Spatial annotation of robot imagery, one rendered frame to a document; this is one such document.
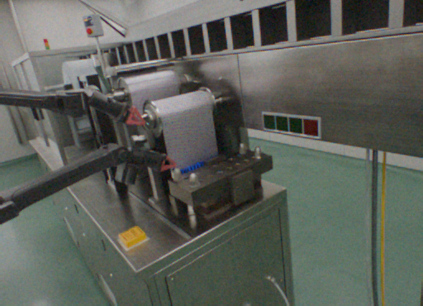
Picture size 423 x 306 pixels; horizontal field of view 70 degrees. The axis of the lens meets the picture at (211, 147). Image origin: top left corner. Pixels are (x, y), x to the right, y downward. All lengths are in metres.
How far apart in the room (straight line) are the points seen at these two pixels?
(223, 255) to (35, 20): 6.07
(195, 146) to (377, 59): 0.71
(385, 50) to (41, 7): 6.33
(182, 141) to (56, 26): 5.74
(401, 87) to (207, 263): 0.78
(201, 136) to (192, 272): 0.52
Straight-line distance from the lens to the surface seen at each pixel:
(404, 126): 0.90
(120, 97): 1.37
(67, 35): 6.78
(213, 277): 1.16
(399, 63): 0.88
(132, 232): 1.09
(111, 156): 1.03
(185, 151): 1.21
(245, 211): 1.13
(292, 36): 1.05
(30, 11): 6.74
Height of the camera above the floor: 1.47
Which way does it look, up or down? 18 degrees down
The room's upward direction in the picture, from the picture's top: 9 degrees counter-clockwise
